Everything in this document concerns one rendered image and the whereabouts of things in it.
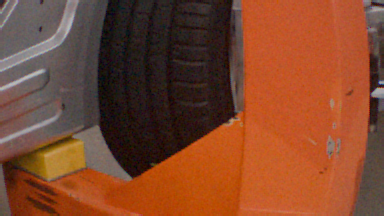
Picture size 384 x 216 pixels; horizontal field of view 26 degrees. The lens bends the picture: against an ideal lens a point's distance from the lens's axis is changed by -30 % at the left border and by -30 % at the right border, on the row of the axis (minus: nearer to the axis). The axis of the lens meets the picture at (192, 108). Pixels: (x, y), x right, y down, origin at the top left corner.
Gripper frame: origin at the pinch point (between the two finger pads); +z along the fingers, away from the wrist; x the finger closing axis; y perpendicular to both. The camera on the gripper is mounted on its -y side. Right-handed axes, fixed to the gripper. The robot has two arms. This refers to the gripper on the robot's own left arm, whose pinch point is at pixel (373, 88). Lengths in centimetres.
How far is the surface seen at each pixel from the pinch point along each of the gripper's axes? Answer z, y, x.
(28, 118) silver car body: 63, 3, -2
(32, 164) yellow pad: 63, 13, 5
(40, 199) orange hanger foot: 62, 19, 2
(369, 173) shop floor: -84, 83, 179
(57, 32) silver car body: 57, -10, 7
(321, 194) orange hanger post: 24.4, 5.9, -35.0
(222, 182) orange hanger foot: 35.5, 6.5, -20.9
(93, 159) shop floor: 23, 83, 232
